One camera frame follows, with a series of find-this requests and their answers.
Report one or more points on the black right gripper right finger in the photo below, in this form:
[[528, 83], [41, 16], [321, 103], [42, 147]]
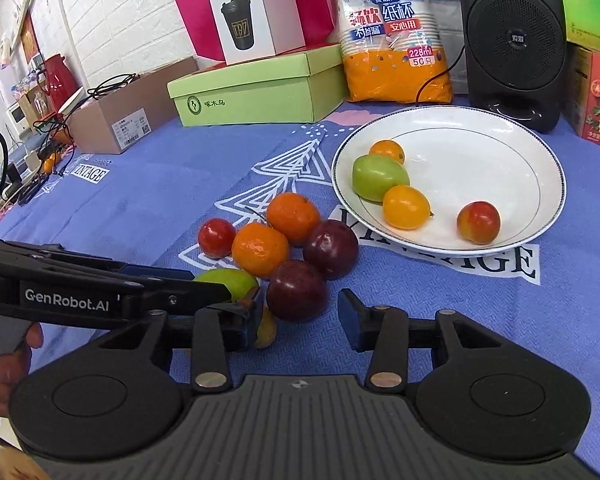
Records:
[[389, 334]]

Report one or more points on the green shoe box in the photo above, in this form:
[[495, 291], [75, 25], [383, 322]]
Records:
[[296, 87]]

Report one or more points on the paper cups package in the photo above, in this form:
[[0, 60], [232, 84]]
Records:
[[392, 51]]

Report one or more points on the blue patterned tablecloth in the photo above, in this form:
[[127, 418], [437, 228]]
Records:
[[145, 206]]

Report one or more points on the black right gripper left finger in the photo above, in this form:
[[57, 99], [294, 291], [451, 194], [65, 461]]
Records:
[[178, 337]]

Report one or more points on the yellow kumquat large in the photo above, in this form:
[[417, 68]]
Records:
[[405, 208]]

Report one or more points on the black loudspeaker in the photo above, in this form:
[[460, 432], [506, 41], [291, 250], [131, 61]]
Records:
[[516, 53]]

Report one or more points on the red yellow plum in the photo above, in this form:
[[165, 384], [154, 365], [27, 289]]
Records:
[[479, 223]]

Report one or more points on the dark purple plum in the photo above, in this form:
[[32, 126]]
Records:
[[296, 292], [332, 248]]

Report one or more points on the brown cardboard box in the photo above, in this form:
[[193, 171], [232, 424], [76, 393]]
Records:
[[113, 123]]

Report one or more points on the orange tangerine back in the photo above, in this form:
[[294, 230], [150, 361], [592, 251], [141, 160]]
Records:
[[293, 215]]

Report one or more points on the white cup box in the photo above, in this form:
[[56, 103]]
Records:
[[253, 29]]

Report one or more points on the orange tangerine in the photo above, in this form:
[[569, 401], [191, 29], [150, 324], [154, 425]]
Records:
[[259, 249], [293, 215]]

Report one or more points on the green apple fruit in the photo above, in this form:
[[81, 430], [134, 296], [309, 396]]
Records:
[[373, 175]]

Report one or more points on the red kettle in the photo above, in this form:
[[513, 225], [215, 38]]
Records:
[[57, 81]]

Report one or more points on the brown longan fruit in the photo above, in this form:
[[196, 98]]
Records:
[[267, 330]]

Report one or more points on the orange tangerine front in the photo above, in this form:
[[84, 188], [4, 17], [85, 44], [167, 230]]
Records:
[[259, 249]]

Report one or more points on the red cracker box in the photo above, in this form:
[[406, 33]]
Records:
[[582, 100]]

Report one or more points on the person's left hand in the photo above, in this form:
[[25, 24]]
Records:
[[14, 366]]

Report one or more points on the small red tomato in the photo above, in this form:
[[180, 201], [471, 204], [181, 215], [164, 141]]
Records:
[[216, 237]]

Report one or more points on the small orange kumquat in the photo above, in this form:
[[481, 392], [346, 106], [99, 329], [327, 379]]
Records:
[[390, 149]]

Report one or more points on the white ceramic plate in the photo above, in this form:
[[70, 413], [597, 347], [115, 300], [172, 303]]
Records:
[[456, 155]]

